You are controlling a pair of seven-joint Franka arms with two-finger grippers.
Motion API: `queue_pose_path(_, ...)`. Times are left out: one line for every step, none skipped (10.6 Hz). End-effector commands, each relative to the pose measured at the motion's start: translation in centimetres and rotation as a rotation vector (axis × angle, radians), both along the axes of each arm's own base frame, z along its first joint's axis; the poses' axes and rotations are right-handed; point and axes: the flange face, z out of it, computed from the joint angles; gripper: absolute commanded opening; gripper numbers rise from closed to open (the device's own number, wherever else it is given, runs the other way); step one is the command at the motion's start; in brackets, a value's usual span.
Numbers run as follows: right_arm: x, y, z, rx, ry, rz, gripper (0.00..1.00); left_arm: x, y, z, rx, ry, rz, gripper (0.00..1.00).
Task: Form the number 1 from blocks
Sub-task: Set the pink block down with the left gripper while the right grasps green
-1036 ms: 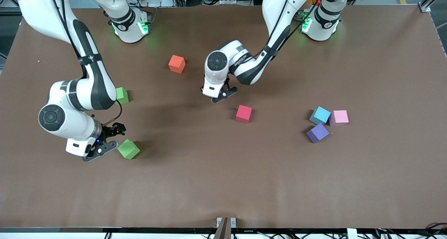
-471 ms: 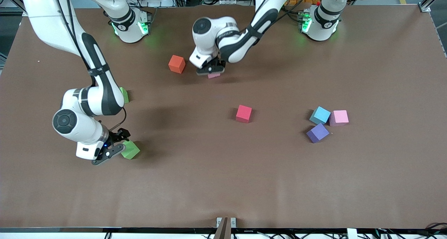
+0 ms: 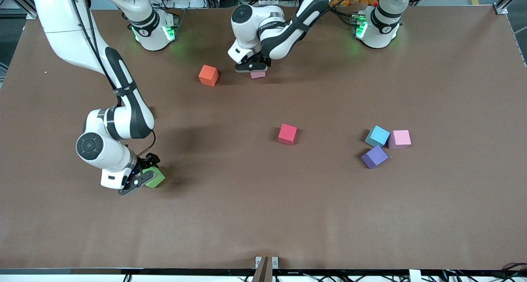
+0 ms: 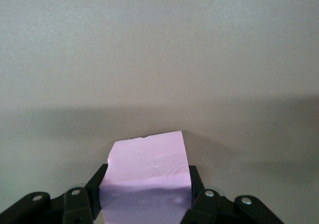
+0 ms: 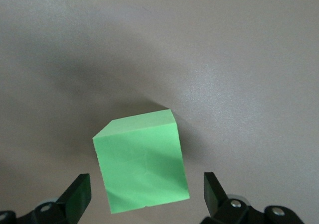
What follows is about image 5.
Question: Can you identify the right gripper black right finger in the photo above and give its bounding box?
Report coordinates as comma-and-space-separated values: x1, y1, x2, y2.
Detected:
201, 171, 265, 224

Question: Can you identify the green foam block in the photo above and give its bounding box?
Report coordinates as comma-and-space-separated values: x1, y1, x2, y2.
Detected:
92, 109, 191, 214

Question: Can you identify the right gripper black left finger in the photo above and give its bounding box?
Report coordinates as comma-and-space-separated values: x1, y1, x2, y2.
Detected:
14, 173, 92, 224

